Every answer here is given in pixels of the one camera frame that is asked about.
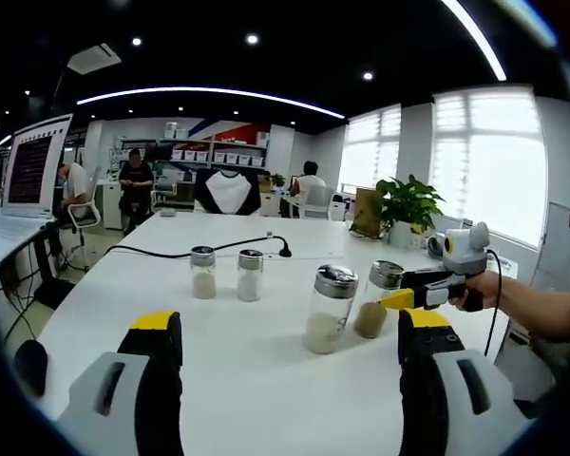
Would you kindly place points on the curved ceiling light strip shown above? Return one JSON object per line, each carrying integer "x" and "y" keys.
{"x": 209, "y": 90}
{"x": 475, "y": 33}

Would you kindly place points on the ceiling air conditioner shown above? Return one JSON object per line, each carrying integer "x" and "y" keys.
{"x": 94, "y": 59}

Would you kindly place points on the person's right hand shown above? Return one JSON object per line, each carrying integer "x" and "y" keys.
{"x": 489, "y": 292}

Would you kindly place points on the round ceiling downlight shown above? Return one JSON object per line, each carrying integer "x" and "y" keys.
{"x": 368, "y": 76}
{"x": 252, "y": 39}
{"x": 137, "y": 41}

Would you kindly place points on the small grey pad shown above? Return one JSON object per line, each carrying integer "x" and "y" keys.
{"x": 167, "y": 213}

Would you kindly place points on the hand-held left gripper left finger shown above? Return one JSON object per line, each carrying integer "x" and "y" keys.
{"x": 147, "y": 380}

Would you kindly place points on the white mesh chair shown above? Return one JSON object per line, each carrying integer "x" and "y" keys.
{"x": 319, "y": 202}

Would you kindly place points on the tall seasoning bottle pale grains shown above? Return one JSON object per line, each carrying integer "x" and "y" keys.
{"x": 325, "y": 328}

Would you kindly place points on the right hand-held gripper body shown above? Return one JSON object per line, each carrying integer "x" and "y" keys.
{"x": 465, "y": 247}

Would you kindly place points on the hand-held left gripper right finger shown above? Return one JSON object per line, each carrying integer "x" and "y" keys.
{"x": 423, "y": 394}

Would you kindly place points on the shelf with white bins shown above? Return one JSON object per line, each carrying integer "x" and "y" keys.
{"x": 209, "y": 154}

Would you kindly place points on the small seasoning bottle white powder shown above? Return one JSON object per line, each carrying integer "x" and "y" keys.
{"x": 250, "y": 287}

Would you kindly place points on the white panel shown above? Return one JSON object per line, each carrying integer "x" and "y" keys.
{"x": 565, "y": 256}

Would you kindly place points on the green plant in white pot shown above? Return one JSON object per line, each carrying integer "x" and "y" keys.
{"x": 408, "y": 199}

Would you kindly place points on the white laptop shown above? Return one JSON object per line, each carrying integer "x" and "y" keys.
{"x": 33, "y": 161}

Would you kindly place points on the grey office chair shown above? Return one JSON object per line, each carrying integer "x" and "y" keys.
{"x": 166, "y": 185}

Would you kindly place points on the bright window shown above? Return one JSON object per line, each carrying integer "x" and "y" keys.
{"x": 489, "y": 161}
{"x": 370, "y": 147}

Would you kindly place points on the black rounded object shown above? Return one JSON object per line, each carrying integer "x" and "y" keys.
{"x": 31, "y": 366}

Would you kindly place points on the tall seasoning bottle brown powder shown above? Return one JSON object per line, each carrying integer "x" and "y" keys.
{"x": 370, "y": 323}

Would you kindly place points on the small seasoning bottle beige powder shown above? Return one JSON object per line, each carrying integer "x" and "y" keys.
{"x": 203, "y": 285}

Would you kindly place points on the brown paper bag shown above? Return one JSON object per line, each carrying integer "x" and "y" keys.
{"x": 363, "y": 214}

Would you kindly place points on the white office chair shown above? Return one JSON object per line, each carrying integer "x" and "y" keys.
{"x": 88, "y": 218}

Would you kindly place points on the cardboard box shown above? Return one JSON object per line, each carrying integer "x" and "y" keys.
{"x": 264, "y": 184}

